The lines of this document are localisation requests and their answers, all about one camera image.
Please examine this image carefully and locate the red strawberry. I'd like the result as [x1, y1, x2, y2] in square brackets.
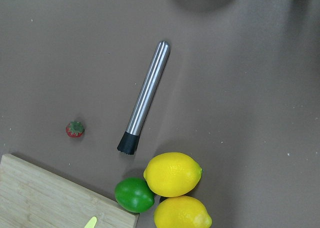
[65, 121, 85, 138]

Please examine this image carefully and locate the steel muddler black tip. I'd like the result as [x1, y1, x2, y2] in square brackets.
[117, 40, 171, 155]

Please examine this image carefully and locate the upper yellow lemon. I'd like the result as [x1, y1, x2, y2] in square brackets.
[143, 152, 203, 198]

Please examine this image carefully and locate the yellow lemon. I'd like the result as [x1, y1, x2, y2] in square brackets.
[153, 195, 213, 228]
[143, 152, 203, 198]

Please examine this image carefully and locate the green lime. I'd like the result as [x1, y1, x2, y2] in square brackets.
[114, 177, 155, 213]

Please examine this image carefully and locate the lower yellow lemon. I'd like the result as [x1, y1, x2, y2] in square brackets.
[153, 195, 213, 228]

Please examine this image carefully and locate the yellow plastic knife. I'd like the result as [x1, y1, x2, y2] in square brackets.
[84, 216, 98, 228]

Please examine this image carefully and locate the bamboo cutting board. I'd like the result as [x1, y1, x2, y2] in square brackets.
[0, 154, 139, 228]

